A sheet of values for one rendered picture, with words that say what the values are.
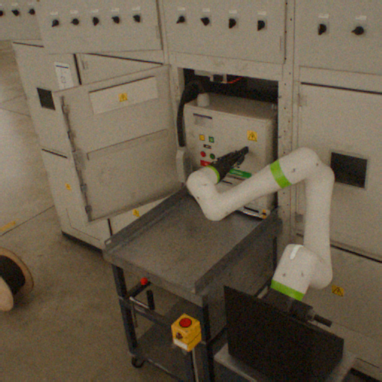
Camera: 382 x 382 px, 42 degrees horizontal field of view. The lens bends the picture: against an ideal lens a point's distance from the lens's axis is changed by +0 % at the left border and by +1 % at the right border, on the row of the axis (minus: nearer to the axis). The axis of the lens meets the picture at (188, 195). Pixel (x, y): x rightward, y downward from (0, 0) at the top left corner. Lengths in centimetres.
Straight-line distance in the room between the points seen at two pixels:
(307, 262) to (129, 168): 122
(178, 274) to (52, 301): 153
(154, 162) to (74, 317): 125
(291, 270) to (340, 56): 85
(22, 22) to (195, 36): 121
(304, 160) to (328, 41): 47
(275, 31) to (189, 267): 108
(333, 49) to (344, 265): 102
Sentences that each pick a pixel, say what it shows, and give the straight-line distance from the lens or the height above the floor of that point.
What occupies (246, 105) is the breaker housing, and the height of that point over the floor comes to 139.
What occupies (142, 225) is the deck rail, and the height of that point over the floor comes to 86.
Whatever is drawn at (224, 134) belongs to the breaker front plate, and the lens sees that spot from 247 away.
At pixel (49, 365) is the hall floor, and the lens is 321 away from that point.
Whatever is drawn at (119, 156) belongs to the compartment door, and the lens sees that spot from 264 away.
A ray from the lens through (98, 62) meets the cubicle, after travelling 297.
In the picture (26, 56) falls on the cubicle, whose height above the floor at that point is 150.
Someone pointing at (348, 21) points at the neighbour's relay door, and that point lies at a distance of 204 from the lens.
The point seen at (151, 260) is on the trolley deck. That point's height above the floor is 85.
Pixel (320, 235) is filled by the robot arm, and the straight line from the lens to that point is 205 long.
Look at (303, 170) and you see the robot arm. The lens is 199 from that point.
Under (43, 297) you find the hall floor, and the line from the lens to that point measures 368.
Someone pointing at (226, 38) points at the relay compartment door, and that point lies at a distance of 233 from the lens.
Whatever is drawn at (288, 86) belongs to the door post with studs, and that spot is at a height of 155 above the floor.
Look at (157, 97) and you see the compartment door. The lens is 261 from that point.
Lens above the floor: 227
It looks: 30 degrees down
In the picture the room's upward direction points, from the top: 6 degrees counter-clockwise
